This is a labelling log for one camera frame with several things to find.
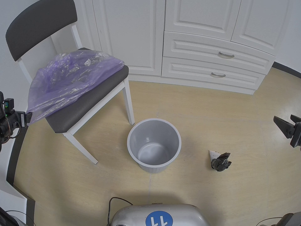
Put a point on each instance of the white paper scrap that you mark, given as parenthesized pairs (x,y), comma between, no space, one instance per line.
(212,154)

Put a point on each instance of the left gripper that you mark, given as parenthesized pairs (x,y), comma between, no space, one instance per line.
(17,119)

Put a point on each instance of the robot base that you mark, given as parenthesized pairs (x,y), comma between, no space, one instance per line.
(131,216)

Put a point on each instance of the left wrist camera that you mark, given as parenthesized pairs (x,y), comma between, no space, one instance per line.
(9,103)

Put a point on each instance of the black plastic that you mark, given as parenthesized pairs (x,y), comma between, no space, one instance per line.
(221,162)

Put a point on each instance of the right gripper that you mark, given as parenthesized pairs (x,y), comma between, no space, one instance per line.
(296,135)

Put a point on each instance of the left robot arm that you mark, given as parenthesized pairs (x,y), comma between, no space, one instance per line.
(4,131)

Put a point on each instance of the purple plastic bag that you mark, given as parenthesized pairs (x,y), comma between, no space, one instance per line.
(63,79)

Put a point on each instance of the white trash bin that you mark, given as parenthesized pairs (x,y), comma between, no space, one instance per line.
(154,168)

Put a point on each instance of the white wardrobe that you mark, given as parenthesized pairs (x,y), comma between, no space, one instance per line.
(199,8)

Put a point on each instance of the grey and white chair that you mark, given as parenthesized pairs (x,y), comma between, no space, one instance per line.
(77,107)

